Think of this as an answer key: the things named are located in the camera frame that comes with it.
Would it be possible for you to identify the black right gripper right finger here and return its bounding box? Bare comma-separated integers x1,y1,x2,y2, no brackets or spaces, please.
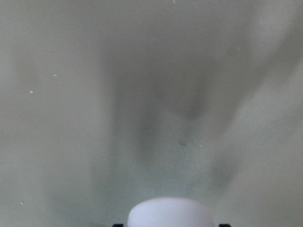
219,223,231,227

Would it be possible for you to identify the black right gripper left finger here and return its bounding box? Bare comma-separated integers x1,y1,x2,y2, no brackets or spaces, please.
113,223,123,227

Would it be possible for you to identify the green plastic cup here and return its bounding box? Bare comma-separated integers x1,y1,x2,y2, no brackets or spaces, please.
0,0,303,227

